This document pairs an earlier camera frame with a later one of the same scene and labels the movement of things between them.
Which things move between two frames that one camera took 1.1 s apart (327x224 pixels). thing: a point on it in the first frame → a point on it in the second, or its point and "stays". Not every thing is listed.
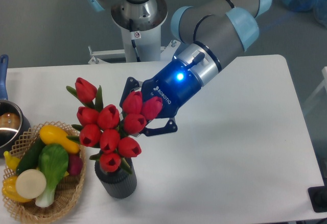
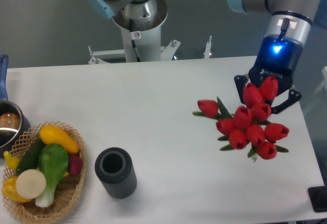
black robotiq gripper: [174, 86] → [278, 57]
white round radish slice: [30, 183] stays
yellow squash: [49, 134] stays
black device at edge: [318, 196] stays
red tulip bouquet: [102, 126] → [247, 127]
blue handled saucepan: [13, 125] stays
